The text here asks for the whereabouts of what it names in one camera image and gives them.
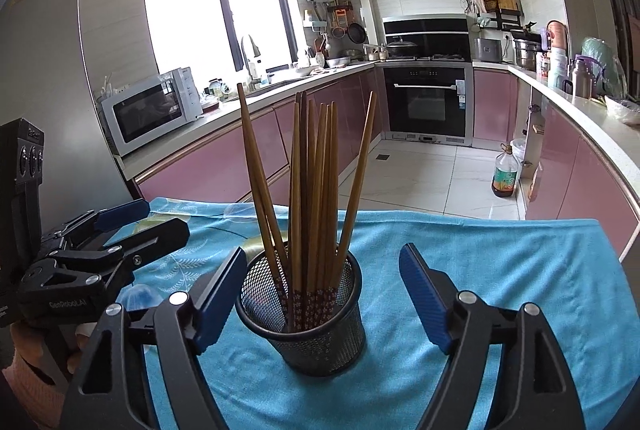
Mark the person's left hand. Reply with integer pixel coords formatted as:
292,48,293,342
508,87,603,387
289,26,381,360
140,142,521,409
10,321,96,377

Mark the black built-in oven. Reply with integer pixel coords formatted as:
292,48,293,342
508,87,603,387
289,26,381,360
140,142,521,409
382,60,474,146

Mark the black frying pan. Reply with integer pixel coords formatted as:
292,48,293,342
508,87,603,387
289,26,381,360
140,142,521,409
346,22,368,44

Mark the kitchen window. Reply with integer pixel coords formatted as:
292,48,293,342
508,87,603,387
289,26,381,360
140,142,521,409
144,0,298,87

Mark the blue floral tablecloth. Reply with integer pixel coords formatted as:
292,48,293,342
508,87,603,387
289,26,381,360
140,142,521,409
92,198,639,429

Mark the pink sleeve left forearm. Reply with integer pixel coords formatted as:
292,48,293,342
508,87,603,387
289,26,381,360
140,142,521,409
2,323,64,429

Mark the stainless steel pot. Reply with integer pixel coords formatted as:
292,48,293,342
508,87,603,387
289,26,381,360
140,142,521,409
513,38,541,71

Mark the grey refrigerator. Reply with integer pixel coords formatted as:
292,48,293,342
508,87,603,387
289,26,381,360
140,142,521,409
1,0,130,229

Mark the bamboo chopstick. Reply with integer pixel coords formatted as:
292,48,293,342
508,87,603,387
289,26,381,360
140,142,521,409
308,104,329,323
305,99,317,329
299,90,309,330
318,101,335,321
316,104,332,324
331,90,378,289
238,88,296,326
288,94,302,332
235,82,292,330
326,101,338,318

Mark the white microwave oven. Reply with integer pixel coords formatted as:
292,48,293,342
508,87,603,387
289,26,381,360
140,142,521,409
100,67,203,157

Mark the black mesh utensil holder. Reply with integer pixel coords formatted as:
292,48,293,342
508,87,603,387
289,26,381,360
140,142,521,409
235,252,366,377

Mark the cooking oil bottle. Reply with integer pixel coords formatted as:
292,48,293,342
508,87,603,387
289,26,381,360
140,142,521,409
491,144,521,198

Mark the black camera module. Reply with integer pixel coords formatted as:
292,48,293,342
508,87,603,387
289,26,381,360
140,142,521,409
1,118,44,325

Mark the black wall shelf rack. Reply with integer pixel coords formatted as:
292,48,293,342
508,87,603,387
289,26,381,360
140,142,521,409
461,0,524,31

